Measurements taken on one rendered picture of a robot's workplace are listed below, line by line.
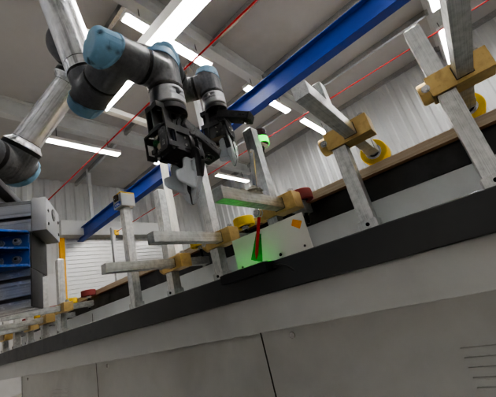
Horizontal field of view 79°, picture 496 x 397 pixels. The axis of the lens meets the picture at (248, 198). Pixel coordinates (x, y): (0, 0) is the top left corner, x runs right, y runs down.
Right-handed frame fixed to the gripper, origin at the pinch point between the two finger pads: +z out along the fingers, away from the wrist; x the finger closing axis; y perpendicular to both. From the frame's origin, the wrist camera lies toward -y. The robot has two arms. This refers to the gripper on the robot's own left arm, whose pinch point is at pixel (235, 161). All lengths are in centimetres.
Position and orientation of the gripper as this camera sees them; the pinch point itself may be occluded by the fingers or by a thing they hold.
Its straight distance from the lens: 90.0
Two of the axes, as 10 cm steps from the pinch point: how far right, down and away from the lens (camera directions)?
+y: -9.2, 3.2, 2.4
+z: 2.4, 9.2, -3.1
